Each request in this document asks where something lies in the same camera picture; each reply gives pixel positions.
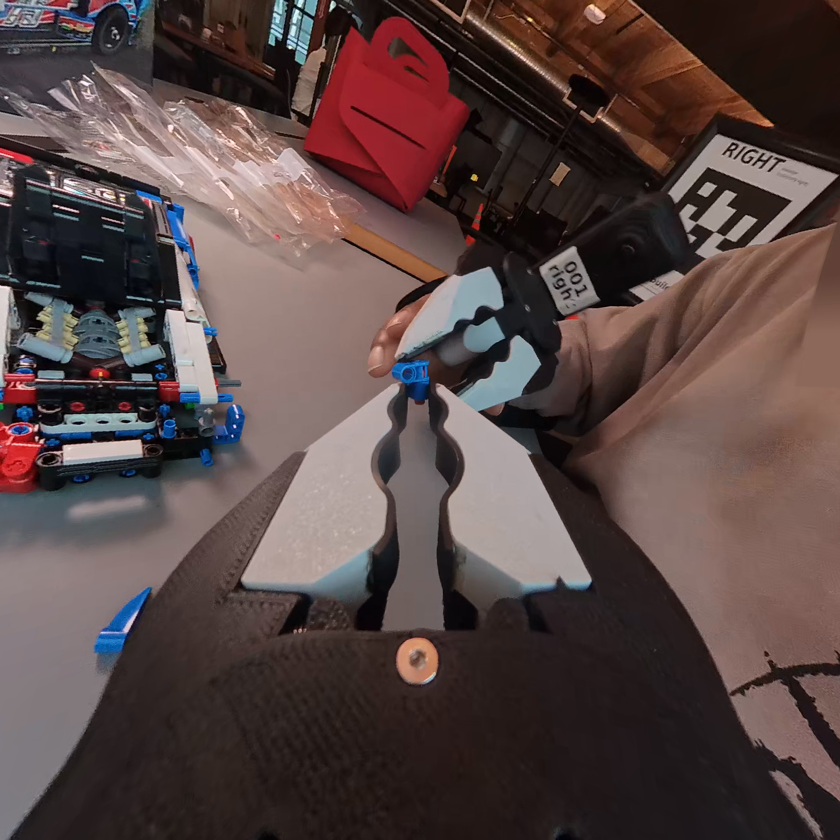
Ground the person's right forearm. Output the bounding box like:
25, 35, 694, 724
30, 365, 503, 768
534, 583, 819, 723
535, 222, 840, 473

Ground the clear plastic bag pile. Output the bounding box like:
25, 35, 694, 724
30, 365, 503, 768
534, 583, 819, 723
0, 62, 366, 271

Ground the partly built toy brick car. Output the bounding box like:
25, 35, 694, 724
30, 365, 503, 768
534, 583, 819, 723
0, 138, 246, 494

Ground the person's beige printed hoodie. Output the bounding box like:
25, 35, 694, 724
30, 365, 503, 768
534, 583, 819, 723
564, 394, 840, 840

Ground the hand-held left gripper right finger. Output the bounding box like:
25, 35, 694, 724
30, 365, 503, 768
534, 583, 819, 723
430, 384, 593, 610

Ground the red felt bag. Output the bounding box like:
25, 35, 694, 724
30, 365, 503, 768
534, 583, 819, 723
303, 16, 472, 212

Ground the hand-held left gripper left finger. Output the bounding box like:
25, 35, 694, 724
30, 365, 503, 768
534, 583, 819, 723
240, 384, 403, 619

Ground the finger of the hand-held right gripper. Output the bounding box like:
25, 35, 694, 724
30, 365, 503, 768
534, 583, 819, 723
392, 266, 511, 363
451, 333, 560, 416

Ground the blue wedge panel piece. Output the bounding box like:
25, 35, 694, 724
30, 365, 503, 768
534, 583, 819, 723
94, 587, 152, 655

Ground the grey desk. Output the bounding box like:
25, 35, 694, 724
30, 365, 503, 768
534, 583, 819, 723
0, 82, 552, 834

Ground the black light stand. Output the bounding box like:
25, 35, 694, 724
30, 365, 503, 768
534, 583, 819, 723
508, 72, 614, 227

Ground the toy car packaging box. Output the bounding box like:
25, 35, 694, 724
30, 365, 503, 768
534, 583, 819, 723
0, 0, 156, 86

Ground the person's right hand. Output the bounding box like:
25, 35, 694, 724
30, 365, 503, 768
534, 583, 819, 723
366, 289, 454, 382

